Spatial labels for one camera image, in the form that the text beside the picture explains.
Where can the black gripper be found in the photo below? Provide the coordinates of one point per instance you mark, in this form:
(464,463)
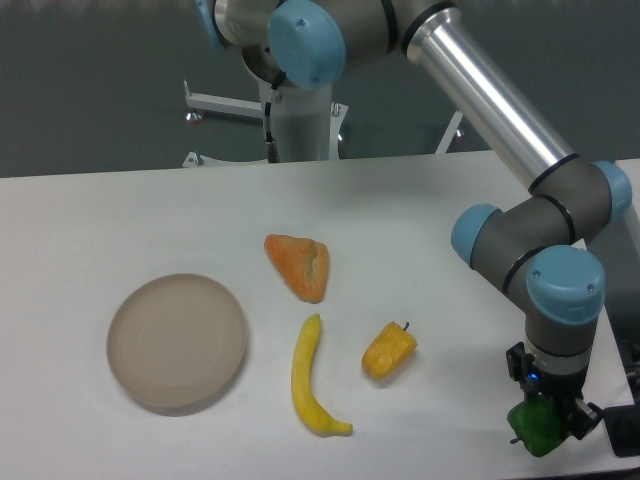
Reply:
(558,377)

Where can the green bell pepper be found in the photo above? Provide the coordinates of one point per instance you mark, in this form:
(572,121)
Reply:
(538,424)

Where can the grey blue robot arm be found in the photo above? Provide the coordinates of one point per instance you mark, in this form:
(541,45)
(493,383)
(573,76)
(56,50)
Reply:
(298,49)

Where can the yellow bell pepper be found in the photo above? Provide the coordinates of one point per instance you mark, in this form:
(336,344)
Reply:
(393,345)

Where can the black device at table edge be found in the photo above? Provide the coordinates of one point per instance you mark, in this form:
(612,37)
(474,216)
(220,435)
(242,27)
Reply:
(622,425)

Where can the yellow banana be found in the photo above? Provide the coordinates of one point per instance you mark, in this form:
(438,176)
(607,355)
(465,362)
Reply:
(309,410)

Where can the orange bread piece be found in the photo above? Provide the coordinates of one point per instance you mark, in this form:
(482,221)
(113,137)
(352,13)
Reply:
(303,264)

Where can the beige round plate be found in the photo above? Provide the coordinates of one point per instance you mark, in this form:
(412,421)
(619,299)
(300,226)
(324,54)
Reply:
(177,343)

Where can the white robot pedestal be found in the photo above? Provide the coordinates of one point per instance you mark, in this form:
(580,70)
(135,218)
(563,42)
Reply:
(380,109)

